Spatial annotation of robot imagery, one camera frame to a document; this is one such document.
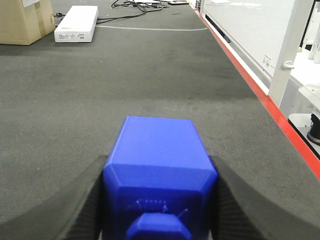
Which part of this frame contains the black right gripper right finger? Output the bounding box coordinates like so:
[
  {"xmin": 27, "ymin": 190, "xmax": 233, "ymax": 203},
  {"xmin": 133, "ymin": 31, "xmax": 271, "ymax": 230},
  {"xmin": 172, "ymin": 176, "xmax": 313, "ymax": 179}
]
[{"xmin": 209, "ymin": 155, "xmax": 320, "ymax": 240}]

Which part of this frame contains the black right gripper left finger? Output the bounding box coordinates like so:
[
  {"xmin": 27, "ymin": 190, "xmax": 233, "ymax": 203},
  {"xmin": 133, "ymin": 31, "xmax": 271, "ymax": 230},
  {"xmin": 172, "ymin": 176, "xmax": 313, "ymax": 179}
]
[{"xmin": 0, "ymin": 155, "xmax": 107, "ymax": 240}]

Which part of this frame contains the blue gripper centre block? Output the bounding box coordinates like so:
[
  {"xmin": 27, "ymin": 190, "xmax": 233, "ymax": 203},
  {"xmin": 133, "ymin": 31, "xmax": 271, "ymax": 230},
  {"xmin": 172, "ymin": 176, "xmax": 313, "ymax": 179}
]
[{"xmin": 102, "ymin": 116, "xmax": 218, "ymax": 240}]

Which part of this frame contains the red floor edge tape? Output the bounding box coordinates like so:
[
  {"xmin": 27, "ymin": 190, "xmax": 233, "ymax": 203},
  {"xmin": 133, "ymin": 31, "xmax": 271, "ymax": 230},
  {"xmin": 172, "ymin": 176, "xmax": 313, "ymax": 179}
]
[{"xmin": 193, "ymin": 8, "xmax": 320, "ymax": 179}]

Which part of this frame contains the white whiteboard panel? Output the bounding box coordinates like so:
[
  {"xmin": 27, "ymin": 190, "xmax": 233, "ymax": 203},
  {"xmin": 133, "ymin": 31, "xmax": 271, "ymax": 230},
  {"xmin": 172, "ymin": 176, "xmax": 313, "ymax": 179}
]
[{"xmin": 203, "ymin": 0, "xmax": 281, "ymax": 78}]

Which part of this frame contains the white flat carton box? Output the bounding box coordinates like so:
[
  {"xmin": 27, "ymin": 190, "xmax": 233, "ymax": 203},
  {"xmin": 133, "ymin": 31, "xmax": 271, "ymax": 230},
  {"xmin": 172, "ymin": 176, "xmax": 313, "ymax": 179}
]
[{"xmin": 54, "ymin": 5, "xmax": 99, "ymax": 43}]

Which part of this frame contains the brown cardboard box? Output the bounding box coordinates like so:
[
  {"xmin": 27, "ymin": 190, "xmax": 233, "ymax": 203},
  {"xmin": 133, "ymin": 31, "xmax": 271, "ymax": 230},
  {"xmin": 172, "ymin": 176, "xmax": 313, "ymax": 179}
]
[{"xmin": 0, "ymin": 0, "xmax": 56, "ymax": 46}]

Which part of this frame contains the white machine frame right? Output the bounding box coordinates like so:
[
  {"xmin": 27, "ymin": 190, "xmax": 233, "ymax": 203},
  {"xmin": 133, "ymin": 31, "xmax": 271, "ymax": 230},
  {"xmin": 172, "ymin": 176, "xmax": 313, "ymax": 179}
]
[{"xmin": 280, "ymin": 0, "xmax": 320, "ymax": 156}]

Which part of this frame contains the white whiteboard stand post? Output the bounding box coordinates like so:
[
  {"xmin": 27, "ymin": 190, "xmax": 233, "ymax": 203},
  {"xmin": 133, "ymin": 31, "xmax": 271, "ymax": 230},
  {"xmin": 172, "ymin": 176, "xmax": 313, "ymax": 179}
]
[{"xmin": 268, "ymin": 0, "xmax": 313, "ymax": 107}]

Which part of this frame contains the black cable bundle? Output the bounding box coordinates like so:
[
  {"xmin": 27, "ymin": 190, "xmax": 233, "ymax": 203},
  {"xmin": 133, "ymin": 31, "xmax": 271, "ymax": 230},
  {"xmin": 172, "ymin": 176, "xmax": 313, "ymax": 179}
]
[{"xmin": 96, "ymin": 0, "xmax": 176, "ymax": 21}]

